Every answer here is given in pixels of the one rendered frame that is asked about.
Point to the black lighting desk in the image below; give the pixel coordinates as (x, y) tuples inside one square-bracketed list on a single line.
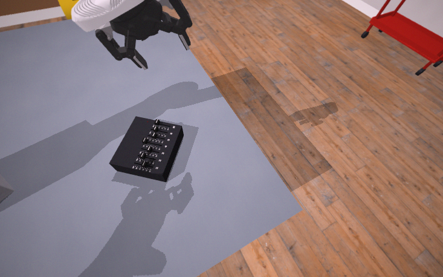
[(148, 149)]

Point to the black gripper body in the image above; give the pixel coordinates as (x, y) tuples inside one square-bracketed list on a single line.
[(150, 8)]

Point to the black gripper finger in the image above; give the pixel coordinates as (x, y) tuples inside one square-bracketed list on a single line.
[(105, 36), (171, 24)]

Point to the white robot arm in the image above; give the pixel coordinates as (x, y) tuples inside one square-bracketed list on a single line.
[(92, 14)]

